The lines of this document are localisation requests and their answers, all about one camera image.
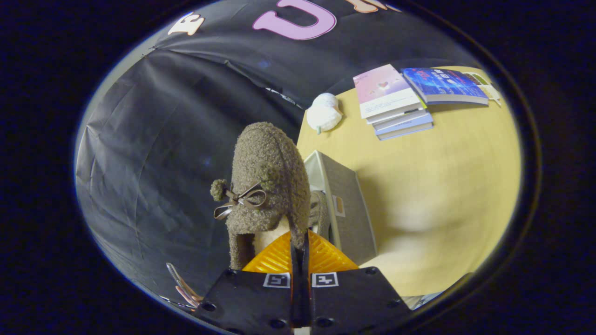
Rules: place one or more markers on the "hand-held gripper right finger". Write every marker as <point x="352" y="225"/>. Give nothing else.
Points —
<point x="354" y="302"/>

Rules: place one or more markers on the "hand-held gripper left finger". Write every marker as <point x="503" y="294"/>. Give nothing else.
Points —
<point x="251" y="302"/>

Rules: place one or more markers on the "grey fabric storage box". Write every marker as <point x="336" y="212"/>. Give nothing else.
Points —
<point x="347" y="209"/>

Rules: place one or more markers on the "brown fuzzy shoe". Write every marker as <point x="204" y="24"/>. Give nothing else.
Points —
<point x="320" y="211"/>
<point x="267" y="163"/>

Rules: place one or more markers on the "black backdrop cloth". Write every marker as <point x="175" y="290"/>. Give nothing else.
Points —
<point x="163" y="163"/>

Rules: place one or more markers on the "pale blue book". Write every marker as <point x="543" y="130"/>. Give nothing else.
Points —
<point x="405" y="128"/>

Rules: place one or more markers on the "white thin book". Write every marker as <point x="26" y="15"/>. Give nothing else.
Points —
<point x="396" y="117"/>

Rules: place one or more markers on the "white round plush toy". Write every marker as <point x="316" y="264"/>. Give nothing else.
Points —
<point x="323" y="114"/>

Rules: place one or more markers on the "pink cover book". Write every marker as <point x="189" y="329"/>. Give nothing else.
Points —
<point x="384" y="90"/>

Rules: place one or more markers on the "dark blue cover book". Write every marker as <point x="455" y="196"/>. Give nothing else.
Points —
<point x="442" y="83"/>

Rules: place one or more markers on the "green and white booklet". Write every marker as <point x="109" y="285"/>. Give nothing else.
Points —
<point x="489" y="86"/>

